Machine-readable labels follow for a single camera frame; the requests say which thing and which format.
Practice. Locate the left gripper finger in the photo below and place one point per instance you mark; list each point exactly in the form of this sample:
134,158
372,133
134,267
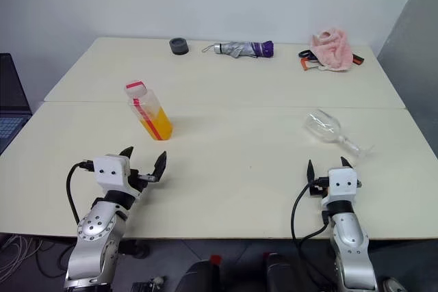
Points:
159,167
128,152

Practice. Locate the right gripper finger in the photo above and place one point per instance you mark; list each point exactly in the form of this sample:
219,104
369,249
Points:
311,174
344,163

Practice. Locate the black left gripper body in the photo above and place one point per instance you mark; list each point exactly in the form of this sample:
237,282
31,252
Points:
145,178

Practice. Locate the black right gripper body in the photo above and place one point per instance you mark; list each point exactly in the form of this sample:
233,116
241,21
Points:
315,189

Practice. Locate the clear wine glass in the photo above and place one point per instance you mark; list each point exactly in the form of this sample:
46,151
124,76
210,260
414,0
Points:
323,128

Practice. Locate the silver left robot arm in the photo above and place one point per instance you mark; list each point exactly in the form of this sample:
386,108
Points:
99,234

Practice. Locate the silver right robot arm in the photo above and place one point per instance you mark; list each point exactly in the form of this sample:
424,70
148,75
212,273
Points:
350,240

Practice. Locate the plastic bottle with orange liquid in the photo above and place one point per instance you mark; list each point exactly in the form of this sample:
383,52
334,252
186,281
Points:
159,124

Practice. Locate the black table leg base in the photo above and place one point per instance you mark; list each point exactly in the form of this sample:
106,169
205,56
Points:
135,249

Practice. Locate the dark rounded shape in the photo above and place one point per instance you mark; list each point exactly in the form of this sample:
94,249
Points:
198,278
280,273

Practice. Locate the black and orange clip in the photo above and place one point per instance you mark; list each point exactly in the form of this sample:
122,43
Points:
357,59

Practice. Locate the small red object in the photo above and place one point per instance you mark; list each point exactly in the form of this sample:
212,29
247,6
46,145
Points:
214,259

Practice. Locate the pink fluffy towel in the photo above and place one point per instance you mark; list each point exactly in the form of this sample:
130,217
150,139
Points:
332,51

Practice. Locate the grey shoe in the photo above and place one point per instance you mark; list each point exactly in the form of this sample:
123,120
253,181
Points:
390,285

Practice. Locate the dark laptop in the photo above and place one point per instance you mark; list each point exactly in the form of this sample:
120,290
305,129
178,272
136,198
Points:
12,100

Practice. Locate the folded silver purple umbrella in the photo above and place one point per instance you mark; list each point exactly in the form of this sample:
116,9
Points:
239,49

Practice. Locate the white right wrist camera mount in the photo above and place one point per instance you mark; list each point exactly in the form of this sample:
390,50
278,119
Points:
342,182

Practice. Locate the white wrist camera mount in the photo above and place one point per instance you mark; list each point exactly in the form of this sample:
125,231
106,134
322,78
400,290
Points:
342,182
107,170

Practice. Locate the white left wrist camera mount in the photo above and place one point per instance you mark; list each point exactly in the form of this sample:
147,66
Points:
107,170

